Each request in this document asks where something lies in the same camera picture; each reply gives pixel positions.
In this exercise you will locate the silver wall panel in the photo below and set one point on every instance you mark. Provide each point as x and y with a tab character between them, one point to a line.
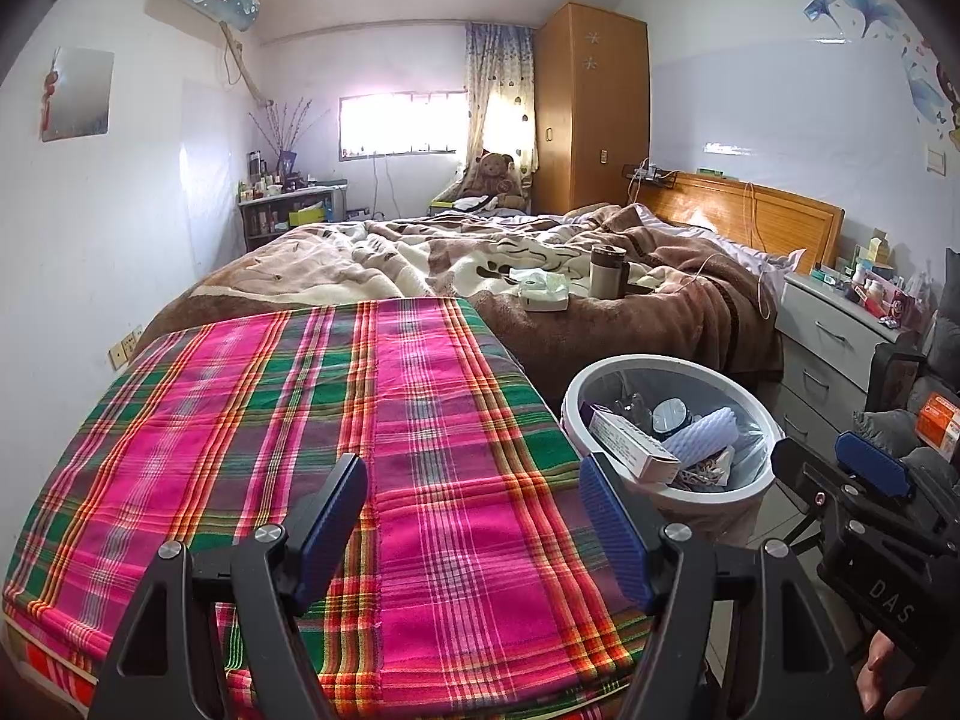
82	94

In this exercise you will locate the lavender bed sheet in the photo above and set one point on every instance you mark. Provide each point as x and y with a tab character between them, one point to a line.
757	255

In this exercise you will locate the dried branch bouquet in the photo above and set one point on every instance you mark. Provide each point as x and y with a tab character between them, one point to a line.
289	135

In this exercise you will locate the wall switch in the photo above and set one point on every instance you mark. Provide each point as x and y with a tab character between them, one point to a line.
937	161

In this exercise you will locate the large white ribbed foam sleeve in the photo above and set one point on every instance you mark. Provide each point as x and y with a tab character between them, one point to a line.
709	435

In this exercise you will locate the patterned curtain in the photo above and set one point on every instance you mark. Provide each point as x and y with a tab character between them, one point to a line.
499	90

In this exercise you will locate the brown cream fleece blanket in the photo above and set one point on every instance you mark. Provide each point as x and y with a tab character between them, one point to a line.
637	330

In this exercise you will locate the brown teddy bear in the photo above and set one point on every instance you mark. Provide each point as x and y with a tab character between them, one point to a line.
493	180

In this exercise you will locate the small shelf desk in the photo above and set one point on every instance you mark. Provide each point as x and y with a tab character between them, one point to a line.
292	217

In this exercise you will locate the steel thermos cup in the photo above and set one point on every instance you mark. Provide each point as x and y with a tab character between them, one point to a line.
606	274

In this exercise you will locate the small white bottle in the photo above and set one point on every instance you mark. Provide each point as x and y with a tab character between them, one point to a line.
667	418

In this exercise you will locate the window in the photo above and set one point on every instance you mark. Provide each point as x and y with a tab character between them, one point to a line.
401	126

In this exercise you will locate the dark phone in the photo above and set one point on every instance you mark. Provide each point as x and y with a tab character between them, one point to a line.
643	288

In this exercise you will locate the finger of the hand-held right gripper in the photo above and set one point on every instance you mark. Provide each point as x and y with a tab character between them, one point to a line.
874	463
806	480

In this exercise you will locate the air conditioner pipe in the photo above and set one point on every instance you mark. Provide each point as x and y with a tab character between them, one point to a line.
244	67

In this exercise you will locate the grey nightstand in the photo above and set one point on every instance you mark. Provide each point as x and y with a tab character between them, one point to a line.
825	345

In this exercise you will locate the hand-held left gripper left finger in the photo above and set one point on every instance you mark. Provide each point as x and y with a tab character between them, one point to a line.
330	517

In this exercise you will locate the blue flower wall decals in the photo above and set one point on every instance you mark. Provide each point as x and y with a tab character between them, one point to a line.
870	7

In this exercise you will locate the white tissue box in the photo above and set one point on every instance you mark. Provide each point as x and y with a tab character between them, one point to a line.
541	292

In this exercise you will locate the row of cosmetic bottles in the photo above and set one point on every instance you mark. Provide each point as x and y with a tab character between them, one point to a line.
270	184

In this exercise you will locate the grey jacket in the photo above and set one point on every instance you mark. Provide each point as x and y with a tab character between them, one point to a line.
941	360

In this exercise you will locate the power strip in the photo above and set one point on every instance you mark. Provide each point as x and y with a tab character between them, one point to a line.
649	174

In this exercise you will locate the pink green plaid blanket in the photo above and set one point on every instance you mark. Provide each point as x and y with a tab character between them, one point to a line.
450	502

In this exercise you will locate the red hanging ornament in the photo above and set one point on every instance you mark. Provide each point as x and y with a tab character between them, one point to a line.
50	97

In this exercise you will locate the black chair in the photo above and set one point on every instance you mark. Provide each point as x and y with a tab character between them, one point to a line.
889	375

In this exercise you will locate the orange box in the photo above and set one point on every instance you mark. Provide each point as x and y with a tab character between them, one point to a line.
939	424

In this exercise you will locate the wooden headboard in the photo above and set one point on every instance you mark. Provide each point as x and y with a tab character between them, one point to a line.
780	225

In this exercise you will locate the wooden wardrobe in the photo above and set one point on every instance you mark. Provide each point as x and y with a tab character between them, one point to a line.
592	105

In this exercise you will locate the white round trash bin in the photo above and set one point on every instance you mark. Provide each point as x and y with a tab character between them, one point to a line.
742	496

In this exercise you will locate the nightstand bottles and boxes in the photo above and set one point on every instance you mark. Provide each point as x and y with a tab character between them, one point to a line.
874	285

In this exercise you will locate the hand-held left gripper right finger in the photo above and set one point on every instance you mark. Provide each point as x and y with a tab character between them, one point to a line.
615	525

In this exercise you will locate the long purple white box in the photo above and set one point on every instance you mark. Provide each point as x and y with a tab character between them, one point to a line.
626	441

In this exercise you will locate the wall socket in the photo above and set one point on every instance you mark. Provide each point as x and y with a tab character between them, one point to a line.
126	347

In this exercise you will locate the person's right hand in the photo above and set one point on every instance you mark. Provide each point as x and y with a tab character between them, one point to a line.
876	679

